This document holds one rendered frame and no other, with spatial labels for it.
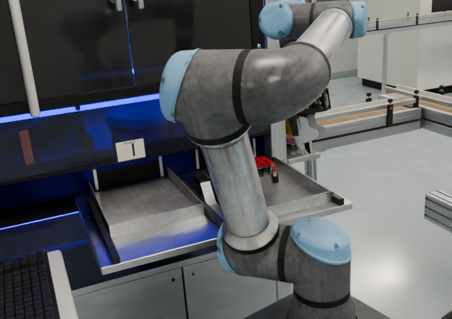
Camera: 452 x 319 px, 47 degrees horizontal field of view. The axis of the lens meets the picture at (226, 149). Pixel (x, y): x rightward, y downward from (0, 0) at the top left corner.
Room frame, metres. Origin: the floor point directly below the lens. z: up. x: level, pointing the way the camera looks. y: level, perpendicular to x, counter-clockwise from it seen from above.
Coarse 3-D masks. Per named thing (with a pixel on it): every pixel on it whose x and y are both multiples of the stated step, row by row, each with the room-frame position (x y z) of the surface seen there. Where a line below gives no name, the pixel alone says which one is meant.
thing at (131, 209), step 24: (168, 168) 1.60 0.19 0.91; (96, 192) 1.52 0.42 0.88; (120, 192) 1.50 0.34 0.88; (144, 192) 1.49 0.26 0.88; (168, 192) 1.48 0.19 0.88; (192, 192) 1.39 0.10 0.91; (120, 216) 1.33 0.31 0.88; (144, 216) 1.32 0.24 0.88; (168, 216) 1.27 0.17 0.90; (192, 216) 1.30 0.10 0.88
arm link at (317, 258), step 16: (304, 224) 0.94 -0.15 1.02; (320, 224) 0.94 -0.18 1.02; (336, 224) 0.94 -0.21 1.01; (288, 240) 0.91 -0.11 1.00; (304, 240) 0.88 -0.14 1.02; (320, 240) 0.88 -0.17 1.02; (336, 240) 0.88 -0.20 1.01; (288, 256) 0.89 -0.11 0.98; (304, 256) 0.88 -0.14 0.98; (320, 256) 0.86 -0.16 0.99; (336, 256) 0.87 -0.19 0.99; (288, 272) 0.89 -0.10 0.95; (304, 272) 0.88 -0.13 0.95; (320, 272) 0.86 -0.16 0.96; (336, 272) 0.87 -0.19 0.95; (304, 288) 0.88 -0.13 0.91; (320, 288) 0.86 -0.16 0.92; (336, 288) 0.87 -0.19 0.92
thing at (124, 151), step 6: (120, 144) 1.49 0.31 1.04; (126, 144) 1.50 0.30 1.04; (138, 144) 1.51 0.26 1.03; (120, 150) 1.49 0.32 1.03; (126, 150) 1.50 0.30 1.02; (132, 150) 1.50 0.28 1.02; (138, 150) 1.51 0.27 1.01; (144, 150) 1.52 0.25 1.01; (120, 156) 1.49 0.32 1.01; (126, 156) 1.50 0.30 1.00; (132, 156) 1.50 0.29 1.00; (138, 156) 1.51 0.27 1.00; (144, 156) 1.52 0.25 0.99
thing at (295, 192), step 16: (208, 176) 1.50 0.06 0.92; (288, 176) 1.54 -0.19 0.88; (304, 176) 1.46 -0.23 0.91; (272, 192) 1.42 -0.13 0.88; (288, 192) 1.41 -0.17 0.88; (304, 192) 1.40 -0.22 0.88; (320, 192) 1.38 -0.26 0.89; (272, 208) 1.26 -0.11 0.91; (288, 208) 1.28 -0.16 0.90; (304, 208) 1.30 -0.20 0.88
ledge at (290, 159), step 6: (306, 150) 1.78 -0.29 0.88; (312, 150) 1.78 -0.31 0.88; (288, 156) 1.73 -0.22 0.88; (294, 156) 1.73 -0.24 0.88; (300, 156) 1.72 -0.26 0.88; (306, 156) 1.73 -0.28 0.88; (312, 156) 1.73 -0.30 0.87; (318, 156) 1.74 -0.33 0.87; (288, 162) 1.70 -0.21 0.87; (294, 162) 1.71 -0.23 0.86
